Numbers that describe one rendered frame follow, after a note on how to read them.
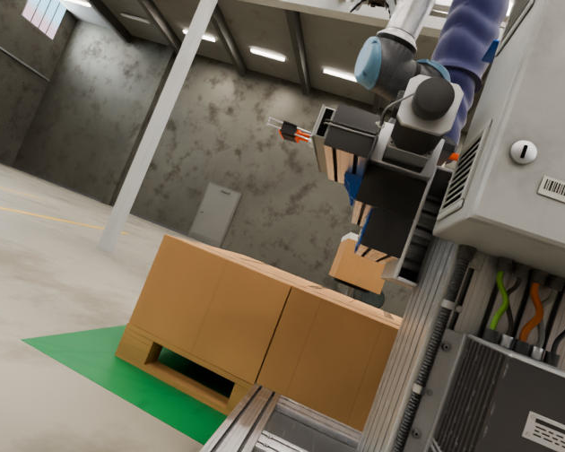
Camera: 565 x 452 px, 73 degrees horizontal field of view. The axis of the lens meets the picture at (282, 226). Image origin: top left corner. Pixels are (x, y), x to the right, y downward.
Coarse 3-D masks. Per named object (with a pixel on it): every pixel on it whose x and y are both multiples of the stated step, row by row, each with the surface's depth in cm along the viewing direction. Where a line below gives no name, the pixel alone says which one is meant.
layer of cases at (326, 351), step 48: (144, 288) 160; (192, 288) 155; (240, 288) 150; (288, 288) 146; (192, 336) 152; (240, 336) 147; (288, 336) 143; (336, 336) 139; (384, 336) 135; (288, 384) 140; (336, 384) 136
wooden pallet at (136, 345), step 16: (128, 336) 158; (144, 336) 156; (128, 352) 157; (144, 352) 155; (160, 352) 164; (176, 352) 152; (144, 368) 154; (160, 368) 158; (208, 368) 148; (176, 384) 150; (192, 384) 154; (240, 384) 144; (208, 400) 146; (224, 400) 151; (240, 400) 143
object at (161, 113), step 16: (208, 0) 419; (208, 16) 425; (192, 32) 417; (192, 48) 418; (176, 64) 415; (176, 80) 412; (176, 96) 420; (160, 112) 410; (160, 128) 413; (144, 144) 408; (144, 160) 407; (128, 176) 406; (128, 192) 403; (128, 208) 409; (112, 224) 401; (112, 240) 403
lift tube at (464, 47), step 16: (464, 0) 160; (480, 0) 156; (496, 0) 156; (448, 16) 164; (464, 16) 157; (480, 16) 155; (496, 16) 157; (448, 32) 160; (464, 32) 156; (480, 32) 155; (496, 32) 157; (448, 48) 158; (464, 48) 154; (480, 48) 154; (448, 64) 155; (464, 64) 154; (480, 64) 155; (480, 80) 156
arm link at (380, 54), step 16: (400, 0) 98; (416, 0) 95; (432, 0) 96; (400, 16) 96; (416, 16) 96; (384, 32) 97; (400, 32) 96; (416, 32) 97; (368, 48) 99; (384, 48) 96; (400, 48) 96; (416, 48) 98; (368, 64) 97; (384, 64) 96; (400, 64) 97; (368, 80) 100; (384, 80) 99; (400, 80) 98; (384, 96) 104
